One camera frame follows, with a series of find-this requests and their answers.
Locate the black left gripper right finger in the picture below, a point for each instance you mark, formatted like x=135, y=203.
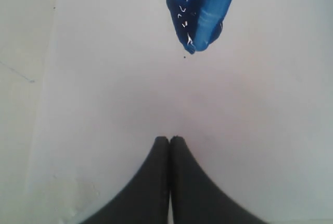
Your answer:
x=195, y=197

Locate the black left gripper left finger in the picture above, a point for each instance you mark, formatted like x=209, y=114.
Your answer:
x=145, y=199

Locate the white paper sheet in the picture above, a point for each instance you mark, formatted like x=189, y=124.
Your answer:
x=255, y=107

